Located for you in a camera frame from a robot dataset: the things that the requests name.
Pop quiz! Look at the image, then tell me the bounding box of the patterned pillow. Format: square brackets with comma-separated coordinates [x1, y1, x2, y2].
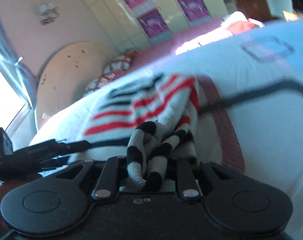
[103, 51, 138, 75]
[83, 73, 115, 97]

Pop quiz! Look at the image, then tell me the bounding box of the striped knit kids sweater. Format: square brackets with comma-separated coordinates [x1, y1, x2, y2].
[70, 74, 202, 191]

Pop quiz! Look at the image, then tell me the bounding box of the grey window curtain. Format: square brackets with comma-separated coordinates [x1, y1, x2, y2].
[0, 19, 38, 107]

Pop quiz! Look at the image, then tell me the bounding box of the lower left purple poster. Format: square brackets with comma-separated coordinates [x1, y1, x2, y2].
[137, 9, 172, 45]

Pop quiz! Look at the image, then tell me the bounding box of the cream wardrobe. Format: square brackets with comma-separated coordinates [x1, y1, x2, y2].
[83, 0, 232, 52]

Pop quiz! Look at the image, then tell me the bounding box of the red white clothes pile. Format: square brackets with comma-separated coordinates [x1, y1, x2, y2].
[221, 11, 265, 35]

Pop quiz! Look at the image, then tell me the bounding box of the lower right purple poster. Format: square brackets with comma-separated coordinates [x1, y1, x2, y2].
[177, 0, 212, 25]

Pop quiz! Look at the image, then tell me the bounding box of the rear patterned pillow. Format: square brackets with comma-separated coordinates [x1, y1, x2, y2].
[103, 51, 138, 75]

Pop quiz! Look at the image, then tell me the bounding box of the front patterned pillow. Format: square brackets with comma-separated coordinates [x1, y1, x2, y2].
[83, 73, 115, 97]

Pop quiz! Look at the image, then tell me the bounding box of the beige round headboard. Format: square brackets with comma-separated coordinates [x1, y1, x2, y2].
[35, 42, 118, 129]

